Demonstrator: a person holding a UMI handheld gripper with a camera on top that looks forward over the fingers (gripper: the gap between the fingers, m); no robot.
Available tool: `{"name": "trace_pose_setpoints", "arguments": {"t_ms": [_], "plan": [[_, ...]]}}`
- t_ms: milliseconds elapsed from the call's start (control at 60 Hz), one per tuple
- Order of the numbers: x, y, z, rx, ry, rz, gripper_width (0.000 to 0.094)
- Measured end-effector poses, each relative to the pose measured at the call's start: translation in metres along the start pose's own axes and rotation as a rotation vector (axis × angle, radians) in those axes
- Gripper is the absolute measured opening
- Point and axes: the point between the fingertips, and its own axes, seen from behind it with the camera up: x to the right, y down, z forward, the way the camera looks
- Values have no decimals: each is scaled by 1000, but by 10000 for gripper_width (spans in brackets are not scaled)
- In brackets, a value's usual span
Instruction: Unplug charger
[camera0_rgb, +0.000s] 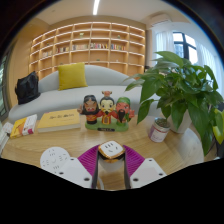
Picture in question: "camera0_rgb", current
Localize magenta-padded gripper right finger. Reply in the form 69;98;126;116
123;143;168;190

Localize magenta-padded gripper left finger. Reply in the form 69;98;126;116
55;143;100;190

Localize white charger with orange band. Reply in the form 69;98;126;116
97;140;127;173

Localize small white pink pot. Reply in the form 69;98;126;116
147;117;172;144

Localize large yellow book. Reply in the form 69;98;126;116
36;108;82;134

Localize three-character figurine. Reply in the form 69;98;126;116
77;90;136;133

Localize grey curved sofa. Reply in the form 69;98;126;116
8;64;161;123

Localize patterned tissue pack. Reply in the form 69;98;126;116
0;121;14;135

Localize green chair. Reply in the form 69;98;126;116
213;108;224;146

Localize green plant in white pot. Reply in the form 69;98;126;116
125;50;224;157

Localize yellow cushion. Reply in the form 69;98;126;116
57;62;89;92

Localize black bag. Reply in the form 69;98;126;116
14;70;42;105

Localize glass door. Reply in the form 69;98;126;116
0;54;9;118

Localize white sheer curtain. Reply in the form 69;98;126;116
195;39;224;98
154;30;175;63

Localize dark-framed window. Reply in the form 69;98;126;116
172;31;198;66

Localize white air conditioner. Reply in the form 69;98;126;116
148;13;173;28

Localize long ceiling light strip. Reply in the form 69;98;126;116
92;0;101;16

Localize wooden wall shelf unit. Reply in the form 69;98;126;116
28;21;147;81

